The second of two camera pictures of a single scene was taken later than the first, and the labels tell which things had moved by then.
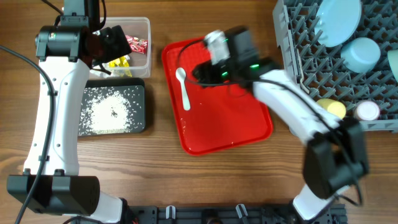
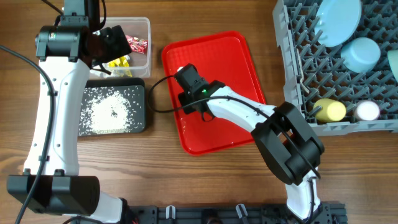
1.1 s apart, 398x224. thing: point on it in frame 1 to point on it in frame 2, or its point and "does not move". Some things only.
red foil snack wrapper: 137,45 does not move
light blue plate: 337,22 does not move
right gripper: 206,71 to 183,99
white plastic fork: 302,86 does not move
